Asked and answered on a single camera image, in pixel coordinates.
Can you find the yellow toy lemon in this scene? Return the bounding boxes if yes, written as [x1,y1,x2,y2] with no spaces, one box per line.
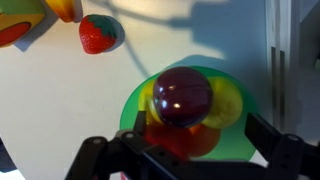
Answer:
[200,76,244,130]

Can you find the red toy strawberry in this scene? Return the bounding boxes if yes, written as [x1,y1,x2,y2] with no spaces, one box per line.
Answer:
[78,13,122,56]

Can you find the green plastic bowl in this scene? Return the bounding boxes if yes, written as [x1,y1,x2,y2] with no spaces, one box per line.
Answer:
[119,65,258,163]

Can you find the colourful soft toy cube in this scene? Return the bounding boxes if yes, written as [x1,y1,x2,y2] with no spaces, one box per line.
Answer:
[0,0,47,50]

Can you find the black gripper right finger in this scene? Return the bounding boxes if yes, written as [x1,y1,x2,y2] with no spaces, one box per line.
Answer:
[244,113,320,180]

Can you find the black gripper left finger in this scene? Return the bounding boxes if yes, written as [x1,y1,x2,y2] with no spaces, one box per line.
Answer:
[65,110,203,180]

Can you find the yellow toy banana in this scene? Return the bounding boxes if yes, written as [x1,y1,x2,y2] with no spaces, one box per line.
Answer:
[44,0,83,24]

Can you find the dark purple toy plum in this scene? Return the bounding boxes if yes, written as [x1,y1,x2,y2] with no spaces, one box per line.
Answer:
[152,66,214,129]

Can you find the red toy apple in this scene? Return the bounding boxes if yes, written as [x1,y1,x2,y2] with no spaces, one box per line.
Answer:
[145,122,222,160]

